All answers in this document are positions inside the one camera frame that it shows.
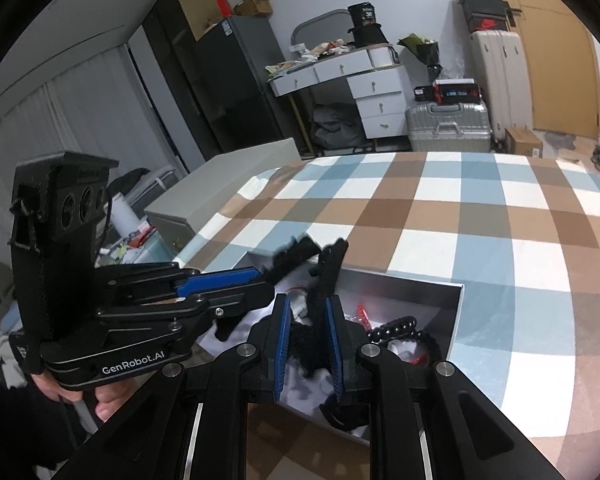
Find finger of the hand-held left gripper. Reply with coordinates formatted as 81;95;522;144
97;261;263;307
97;284;277;357

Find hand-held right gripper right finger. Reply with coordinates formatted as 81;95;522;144
324;294;566;480

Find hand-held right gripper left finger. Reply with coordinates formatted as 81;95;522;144
50;292;296;480

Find red plastic trinket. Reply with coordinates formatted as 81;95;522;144
352;302;373;331

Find black bead bracelet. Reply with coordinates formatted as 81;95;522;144
367;314;441;361

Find clear plastic ring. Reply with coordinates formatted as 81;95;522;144
389;341;429;366

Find grey cardboard box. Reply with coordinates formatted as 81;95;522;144
200;250;466;446

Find person's left forearm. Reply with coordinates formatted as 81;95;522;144
0;375;83;480

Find person's left hand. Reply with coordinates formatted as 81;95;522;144
30;370;137;423

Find pile of bedside clutter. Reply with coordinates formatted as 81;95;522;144
97;225;156;267

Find white cylindrical container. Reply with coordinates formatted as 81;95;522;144
111;199;142;241

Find grey curtains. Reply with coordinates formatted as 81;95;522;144
0;45;186;326

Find grey clothes pile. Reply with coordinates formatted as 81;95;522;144
312;102;363;148

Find dark grey refrigerator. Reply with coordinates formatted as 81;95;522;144
195;15;298;156

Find black tall cabinet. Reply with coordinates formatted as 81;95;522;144
142;0;216;161

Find white desk with drawers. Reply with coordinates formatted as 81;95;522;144
269;45;411;158

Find pile of desk clutter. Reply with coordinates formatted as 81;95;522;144
265;37;368;81

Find silver suitcase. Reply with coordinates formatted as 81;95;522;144
405;101;493;153

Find grey arched mirror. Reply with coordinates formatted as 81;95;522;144
291;8;353;53

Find large cardboard box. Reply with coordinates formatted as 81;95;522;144
172;0;221;41

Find open small cardboard box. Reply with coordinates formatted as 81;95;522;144
232;0;275;18

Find black and red power station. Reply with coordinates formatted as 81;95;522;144
412;79;481;106

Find brown cardboard parcel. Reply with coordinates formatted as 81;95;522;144
504;127;545;157

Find black round tin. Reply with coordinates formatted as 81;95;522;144
347;2;388;48

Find black wrapped flower bouquet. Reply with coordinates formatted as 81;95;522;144
397;32;443;81

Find white suitcase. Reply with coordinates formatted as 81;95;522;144
469;30;533;141

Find wooden door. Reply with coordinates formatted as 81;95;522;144
475;0;600;138

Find black shoe box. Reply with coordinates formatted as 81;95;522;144
460;0;513;33

